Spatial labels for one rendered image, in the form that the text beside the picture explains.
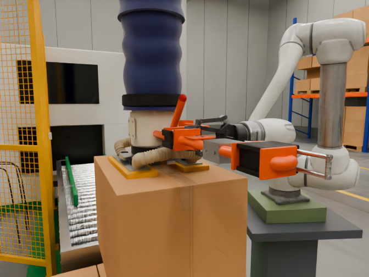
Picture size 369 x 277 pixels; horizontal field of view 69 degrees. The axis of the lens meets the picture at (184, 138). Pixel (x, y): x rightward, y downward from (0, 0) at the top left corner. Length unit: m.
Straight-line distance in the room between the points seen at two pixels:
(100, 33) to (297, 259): 9.77
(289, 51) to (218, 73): 10.70
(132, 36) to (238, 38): 11.79
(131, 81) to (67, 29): 9.51
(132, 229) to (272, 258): 0.91
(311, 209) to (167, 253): 0.82
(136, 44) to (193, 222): 0.59
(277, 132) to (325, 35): 0.54
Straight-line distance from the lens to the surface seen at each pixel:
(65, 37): 10.36
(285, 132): 0.93
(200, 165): 0.93
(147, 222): 0.75
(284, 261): 1.53
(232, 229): 0.88
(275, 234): 1.29
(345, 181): 1.40
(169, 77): 0.93
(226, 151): 0.53
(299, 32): 1.32
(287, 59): 1.21
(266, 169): 0.44
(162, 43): 0.94
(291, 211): 1.39
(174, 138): 0.73
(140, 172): 0.85
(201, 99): 11.43
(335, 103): 1.33
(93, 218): 1.97
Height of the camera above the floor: 1.30
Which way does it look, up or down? 7 degrees down
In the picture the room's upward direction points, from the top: straight up
